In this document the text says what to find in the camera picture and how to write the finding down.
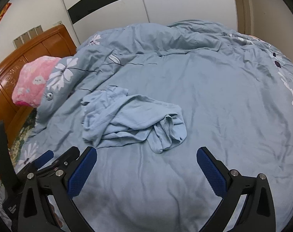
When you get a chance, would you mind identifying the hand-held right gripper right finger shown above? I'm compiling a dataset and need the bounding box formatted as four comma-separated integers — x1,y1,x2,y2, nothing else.
196,146,277,232

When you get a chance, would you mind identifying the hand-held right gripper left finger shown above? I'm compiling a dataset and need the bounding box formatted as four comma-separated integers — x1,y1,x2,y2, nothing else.
17,146,98,232

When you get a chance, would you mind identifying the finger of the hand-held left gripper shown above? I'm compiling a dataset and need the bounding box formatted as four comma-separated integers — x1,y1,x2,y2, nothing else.
17,150,54,175
36,146,80,177

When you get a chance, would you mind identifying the light blue t-shirt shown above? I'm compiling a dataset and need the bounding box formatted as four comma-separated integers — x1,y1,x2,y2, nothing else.
81,85,188,154

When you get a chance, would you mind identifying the green floral bedsheet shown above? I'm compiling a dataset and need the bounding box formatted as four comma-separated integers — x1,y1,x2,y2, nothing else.
7,111,40,172

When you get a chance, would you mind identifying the pink patterned pillow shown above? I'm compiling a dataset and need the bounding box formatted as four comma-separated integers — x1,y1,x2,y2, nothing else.
11,55,62,108

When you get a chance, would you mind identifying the blue floral duvet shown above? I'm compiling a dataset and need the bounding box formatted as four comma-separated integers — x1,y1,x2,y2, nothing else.
15,22,293,232

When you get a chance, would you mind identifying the wooden headboard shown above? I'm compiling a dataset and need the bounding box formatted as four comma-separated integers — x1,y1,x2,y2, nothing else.
0,24,77,150

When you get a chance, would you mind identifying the cream door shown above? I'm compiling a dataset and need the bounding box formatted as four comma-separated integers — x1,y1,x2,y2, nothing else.
230,0,256,37

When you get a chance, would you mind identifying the white wardrobe with black stripe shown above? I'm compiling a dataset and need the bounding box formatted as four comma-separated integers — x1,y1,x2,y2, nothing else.
57,0,241,47

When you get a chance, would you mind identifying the red wall decoration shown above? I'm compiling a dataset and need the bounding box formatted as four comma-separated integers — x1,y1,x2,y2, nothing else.
0,2,13,25

